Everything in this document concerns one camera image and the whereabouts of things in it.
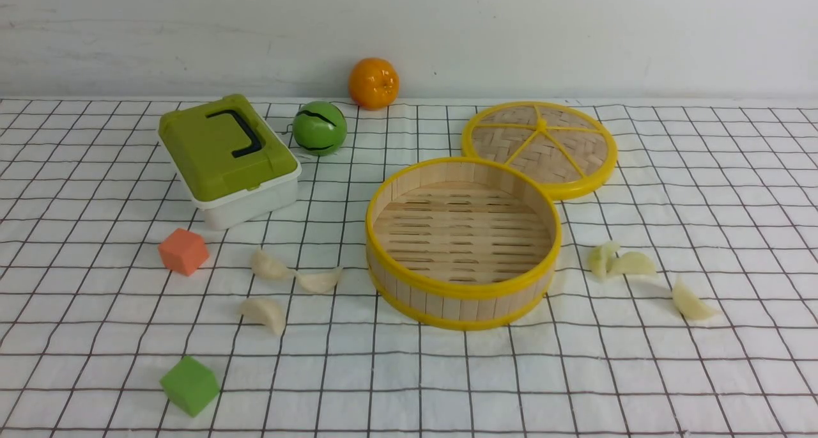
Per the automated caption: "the green foam cube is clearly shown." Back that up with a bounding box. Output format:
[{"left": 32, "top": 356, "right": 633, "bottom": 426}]
[{"left": 160, "top": 356, "right": 221, "bottom": 418}]

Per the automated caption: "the orange foam cube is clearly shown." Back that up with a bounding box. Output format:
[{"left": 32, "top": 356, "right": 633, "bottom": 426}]
[{"left": 158, "top": 228, "right": 210, "bottom": 277}]

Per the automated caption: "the pale green dumpling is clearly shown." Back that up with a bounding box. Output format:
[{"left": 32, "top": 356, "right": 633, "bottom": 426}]
[
  {"left": 587, "top": 240, "right": 620, "bottom": 283},
  {"left": 608, "top": 251, "right": 657, "bottom": 277}
]

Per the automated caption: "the white dumpling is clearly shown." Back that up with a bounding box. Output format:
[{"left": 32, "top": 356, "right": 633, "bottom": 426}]
[
  {"left": 238, "top": 297, "right": 286, "bottom": 337},
  {"left": 295, "top": 267, "right": 344, "bottom": 294},
  {"left": 251, "top": 248, "right": 295, "bottom": 281}
]

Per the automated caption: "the pale yellow dumpling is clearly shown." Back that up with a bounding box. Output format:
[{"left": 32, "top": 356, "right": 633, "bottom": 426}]
[{"left": 671, "top": 276, "right": 720, "bottom": 321}]

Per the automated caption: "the orange toy fruit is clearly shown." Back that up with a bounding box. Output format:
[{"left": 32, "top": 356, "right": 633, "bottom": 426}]
[{"left": 348, "top": 58, "right": 400, "bottom": 111}]

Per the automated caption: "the green watermelon ball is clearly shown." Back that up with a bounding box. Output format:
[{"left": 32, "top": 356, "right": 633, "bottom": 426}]
[{"left": 292, "top": 101, "right": 347, "bottom": 156}]

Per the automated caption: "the yellow bamboo steamer tray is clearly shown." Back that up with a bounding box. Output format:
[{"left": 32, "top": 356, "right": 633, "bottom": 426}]
[{"left": 365, "top": 157, "right": 562, "bottom": 331}]

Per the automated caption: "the yellow bamboo steamer lid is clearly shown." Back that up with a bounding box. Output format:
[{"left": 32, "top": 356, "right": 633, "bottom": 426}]
[{"left": 461, "top": 101, "right": 617, "bottom": 200}]

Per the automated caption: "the green and white lunch box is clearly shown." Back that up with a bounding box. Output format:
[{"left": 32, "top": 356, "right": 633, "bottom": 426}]
[{"left": 157, "top": 94, "right": 302, "bottom": 230}]

